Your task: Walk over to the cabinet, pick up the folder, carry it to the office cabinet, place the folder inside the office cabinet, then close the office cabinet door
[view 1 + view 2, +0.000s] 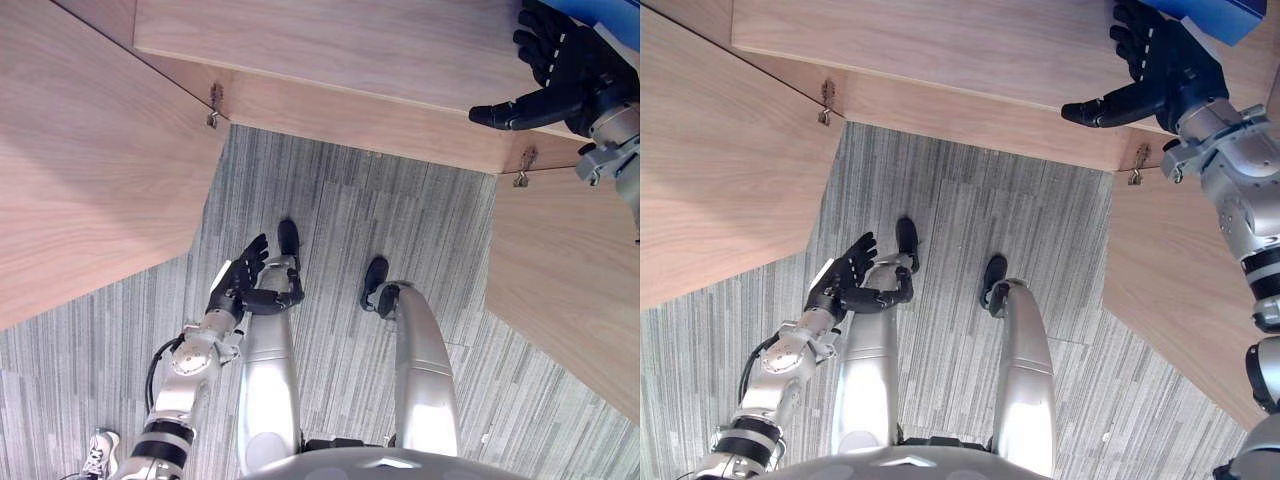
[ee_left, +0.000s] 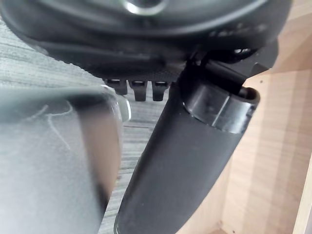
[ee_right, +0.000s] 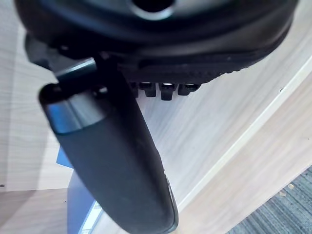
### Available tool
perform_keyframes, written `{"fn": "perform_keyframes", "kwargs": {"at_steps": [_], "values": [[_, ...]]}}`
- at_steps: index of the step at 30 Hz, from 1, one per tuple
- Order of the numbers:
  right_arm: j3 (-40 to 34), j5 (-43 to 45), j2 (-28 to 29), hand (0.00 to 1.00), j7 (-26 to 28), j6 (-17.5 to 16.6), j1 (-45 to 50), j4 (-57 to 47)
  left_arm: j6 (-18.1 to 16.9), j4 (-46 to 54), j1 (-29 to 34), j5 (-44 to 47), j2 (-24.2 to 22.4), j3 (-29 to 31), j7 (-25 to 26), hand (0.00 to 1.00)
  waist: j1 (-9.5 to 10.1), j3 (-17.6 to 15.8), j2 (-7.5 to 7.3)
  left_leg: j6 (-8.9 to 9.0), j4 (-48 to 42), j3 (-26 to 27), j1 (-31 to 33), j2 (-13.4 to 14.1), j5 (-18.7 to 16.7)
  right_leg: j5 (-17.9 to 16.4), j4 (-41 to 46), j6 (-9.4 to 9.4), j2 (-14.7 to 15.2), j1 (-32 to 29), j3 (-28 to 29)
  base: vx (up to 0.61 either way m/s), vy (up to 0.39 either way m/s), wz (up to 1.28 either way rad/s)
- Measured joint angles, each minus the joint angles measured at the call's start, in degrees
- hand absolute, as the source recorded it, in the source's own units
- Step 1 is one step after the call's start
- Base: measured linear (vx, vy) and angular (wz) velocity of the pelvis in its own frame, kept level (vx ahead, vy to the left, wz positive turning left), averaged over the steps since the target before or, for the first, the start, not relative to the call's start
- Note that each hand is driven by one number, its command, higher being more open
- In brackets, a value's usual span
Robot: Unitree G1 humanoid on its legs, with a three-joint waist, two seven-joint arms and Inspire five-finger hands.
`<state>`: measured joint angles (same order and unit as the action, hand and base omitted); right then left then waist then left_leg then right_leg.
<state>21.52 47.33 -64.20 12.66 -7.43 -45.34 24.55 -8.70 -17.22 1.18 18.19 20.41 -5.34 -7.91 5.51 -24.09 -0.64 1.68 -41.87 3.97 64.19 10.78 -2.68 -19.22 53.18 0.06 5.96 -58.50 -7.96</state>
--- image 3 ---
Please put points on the wooden cabinet shelf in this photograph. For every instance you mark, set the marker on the wooden cabinet shelf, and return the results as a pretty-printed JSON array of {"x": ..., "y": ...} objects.
[{"x": 195, "y": 134}]

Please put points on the blue folder with spine label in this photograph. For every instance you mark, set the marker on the blue folder with spine label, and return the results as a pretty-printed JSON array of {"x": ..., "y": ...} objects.
[{"x": 80, "y": 195}]

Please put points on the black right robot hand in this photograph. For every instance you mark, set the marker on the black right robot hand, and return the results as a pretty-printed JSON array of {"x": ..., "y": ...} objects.
[{"x": 109, "y": 158}]

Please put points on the light wooden office cabinet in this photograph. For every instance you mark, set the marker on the light wooden office cabinet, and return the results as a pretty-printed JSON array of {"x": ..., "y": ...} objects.
[{"x": 24, "y": 109}]

